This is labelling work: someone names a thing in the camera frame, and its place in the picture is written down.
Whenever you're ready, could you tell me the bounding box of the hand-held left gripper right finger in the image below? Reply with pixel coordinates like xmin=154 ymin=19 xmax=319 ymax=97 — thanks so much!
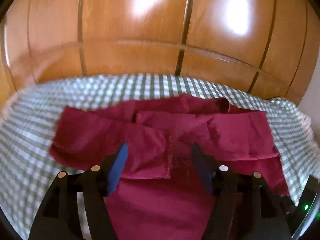
xmin=191 ymin=142 xmax=293 ymax=240

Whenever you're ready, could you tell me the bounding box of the wooden wardrobe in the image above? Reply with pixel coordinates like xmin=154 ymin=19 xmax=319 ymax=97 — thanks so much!
xmin=0 ymin=0 xmax=320 ymax=105

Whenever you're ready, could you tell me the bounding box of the green checkered bedspread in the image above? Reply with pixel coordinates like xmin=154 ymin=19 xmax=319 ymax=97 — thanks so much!
xmin=0 ymin=73 xmax=314 ymax=240

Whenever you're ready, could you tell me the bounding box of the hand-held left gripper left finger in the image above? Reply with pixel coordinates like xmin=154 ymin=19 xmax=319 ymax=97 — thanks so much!
xmin=28 ymin=142 xmax=129 ymax=240

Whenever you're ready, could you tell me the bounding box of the dark red garment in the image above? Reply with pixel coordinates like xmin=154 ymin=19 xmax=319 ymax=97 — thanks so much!
xmin=49 ymin=94 xmax=290 ymax=240

